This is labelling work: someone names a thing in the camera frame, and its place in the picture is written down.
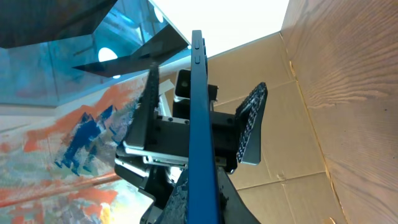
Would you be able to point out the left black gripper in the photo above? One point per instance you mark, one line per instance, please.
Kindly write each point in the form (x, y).
(155, 150)

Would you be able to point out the blue Galaxy smartphone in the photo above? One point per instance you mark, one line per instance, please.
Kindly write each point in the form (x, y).
(203, 196)

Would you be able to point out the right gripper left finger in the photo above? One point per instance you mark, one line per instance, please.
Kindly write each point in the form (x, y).
(175, 211)

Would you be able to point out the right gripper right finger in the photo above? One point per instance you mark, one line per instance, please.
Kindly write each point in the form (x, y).
(233, 209)

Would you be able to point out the colourful abstract painting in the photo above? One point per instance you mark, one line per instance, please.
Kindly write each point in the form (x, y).
(62, 170)

